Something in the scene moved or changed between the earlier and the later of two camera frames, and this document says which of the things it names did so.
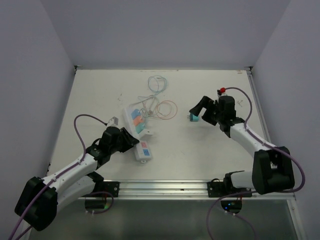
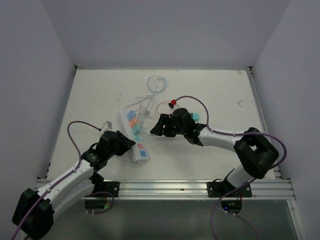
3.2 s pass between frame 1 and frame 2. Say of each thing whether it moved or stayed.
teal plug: moved
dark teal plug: stayed
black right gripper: moved
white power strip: moved
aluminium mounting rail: stayed
